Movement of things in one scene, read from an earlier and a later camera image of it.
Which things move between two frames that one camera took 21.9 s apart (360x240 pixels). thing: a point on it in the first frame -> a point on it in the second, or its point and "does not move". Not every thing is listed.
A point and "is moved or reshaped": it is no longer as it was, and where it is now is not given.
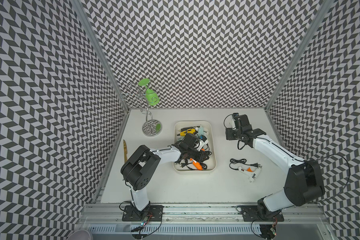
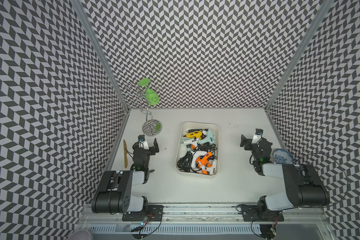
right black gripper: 229,134 -> 243,140
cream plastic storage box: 195,140 is moved or reshaped
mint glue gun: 201,131 -> 210,138
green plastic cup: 152,98 does not move
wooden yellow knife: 125,151 does not move
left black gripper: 201,155 -> 151,149
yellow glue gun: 191,131 -> 195,134
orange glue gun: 197,164 is moved or reshaped
